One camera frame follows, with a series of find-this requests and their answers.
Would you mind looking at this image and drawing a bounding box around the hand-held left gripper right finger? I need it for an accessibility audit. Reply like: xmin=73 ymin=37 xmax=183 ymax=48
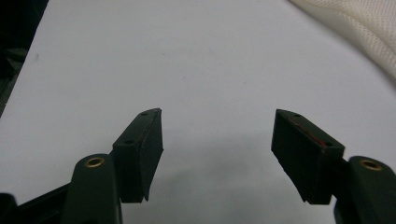
xmin=270 ymin=108 xmax=346 ymax=205

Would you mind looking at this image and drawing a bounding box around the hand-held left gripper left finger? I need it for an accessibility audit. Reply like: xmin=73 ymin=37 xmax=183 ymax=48
xmin=111 ymin=107 xmax=164 ymax=204

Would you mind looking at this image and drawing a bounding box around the white mesh laundry bag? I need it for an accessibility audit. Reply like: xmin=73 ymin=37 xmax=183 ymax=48
xmin=289 ymin=0 xmax=396 ymax=82

